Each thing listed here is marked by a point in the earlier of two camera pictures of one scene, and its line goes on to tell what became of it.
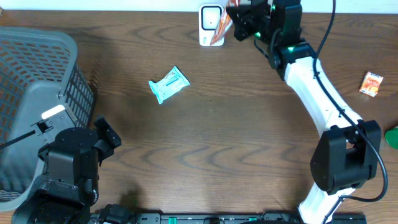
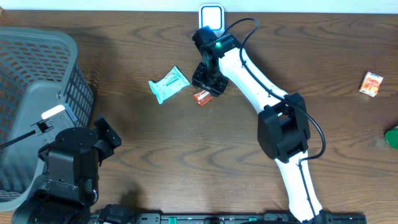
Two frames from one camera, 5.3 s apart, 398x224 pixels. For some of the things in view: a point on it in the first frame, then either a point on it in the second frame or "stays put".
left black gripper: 102,147 stays put
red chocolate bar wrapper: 225,22 to 202,97
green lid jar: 392,138 stays put
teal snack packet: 170,84 stays put
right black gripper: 241,15 to 198,81
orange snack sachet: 371,84 stays put
